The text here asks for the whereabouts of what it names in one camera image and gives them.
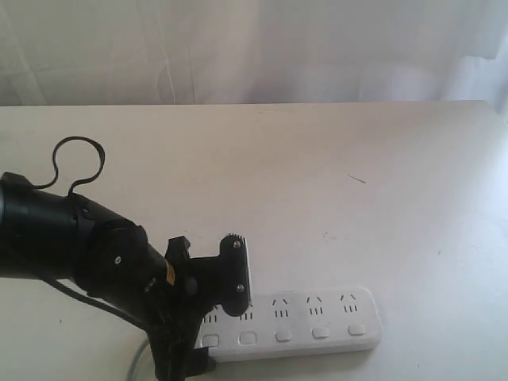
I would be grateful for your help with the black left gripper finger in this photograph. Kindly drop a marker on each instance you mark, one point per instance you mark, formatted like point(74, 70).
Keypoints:
point(232, 275)

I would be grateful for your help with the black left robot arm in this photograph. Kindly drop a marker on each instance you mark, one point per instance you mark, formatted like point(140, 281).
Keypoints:
point(105, 260)

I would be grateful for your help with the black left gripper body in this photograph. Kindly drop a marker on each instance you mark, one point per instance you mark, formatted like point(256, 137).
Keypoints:
point(172, 339)

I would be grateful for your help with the white five-socket power strip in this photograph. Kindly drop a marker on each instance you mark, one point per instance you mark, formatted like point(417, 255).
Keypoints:
point(291, 324)

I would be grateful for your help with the white sheer curtain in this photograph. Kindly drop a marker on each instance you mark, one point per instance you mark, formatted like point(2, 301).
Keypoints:
point(204, 52)

